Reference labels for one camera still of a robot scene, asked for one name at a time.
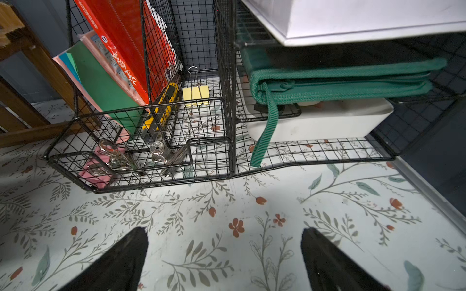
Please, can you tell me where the silver binder clip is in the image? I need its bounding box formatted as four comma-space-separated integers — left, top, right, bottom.
149, 141, 188, 177

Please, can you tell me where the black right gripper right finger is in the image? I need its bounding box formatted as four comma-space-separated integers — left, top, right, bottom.
300, 227, 388, 291

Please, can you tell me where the green zipper pouch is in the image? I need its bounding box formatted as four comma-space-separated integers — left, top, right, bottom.
240, 47, 447, 167

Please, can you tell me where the green paper sheet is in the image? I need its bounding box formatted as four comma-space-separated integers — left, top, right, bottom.
54, 42, 143, 141

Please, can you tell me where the white plastic box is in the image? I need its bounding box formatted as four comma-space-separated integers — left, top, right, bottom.
236, 68, 394, 143

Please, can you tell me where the white box on organizer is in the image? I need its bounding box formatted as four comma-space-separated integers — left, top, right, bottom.
244, 0, 466, 47

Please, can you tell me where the red folder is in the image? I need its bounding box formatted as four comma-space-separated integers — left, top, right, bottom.
76, 1, 182, 105

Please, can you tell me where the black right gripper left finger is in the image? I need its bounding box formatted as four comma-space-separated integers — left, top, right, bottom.
61, 227, 149, 291

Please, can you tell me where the black wire desk organizer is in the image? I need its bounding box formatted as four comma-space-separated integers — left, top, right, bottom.
44, 1, 466, 193

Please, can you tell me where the wooden two-tier shelf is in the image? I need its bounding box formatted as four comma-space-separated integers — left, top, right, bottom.
1, 1, 91, 148

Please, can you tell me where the yellow black utility knife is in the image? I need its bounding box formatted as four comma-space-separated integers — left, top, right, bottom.
141, 82, 179, 132

